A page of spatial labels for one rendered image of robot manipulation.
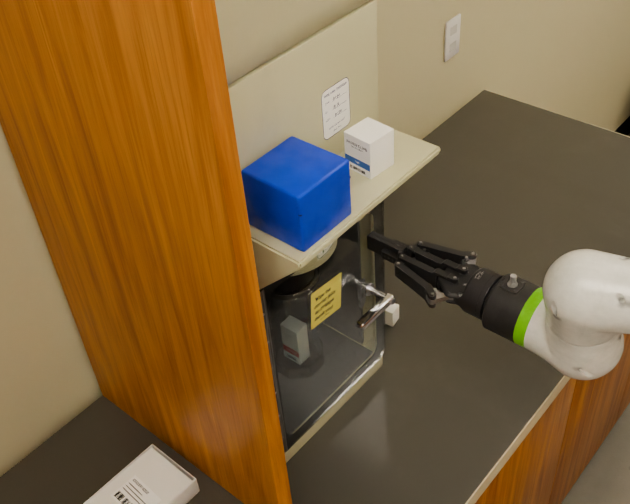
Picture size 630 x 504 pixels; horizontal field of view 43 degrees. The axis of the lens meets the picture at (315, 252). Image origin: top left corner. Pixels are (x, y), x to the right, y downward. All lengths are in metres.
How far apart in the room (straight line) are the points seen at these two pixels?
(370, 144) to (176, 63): 0.36
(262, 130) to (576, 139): 1.38
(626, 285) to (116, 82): 0.65
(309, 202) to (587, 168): 1.30
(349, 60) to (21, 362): 0.81
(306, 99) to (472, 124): 1.27
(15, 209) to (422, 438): 0.82
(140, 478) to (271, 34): 0.83
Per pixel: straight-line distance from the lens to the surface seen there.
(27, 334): 1.54
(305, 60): 1.08
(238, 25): 0.97
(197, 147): 0.89
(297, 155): 1.05
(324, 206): 1.03
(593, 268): 1.07
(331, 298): 1.33
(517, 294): 1.21
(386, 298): 1.40
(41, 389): 1.63
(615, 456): 2.75
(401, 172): 1.16
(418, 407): 1.58
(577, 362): 1.17
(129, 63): 0.92
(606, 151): 2.27
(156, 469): 1.51
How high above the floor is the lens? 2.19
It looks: 41 degrees down
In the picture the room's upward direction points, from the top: 5 degrees counter-clockwise
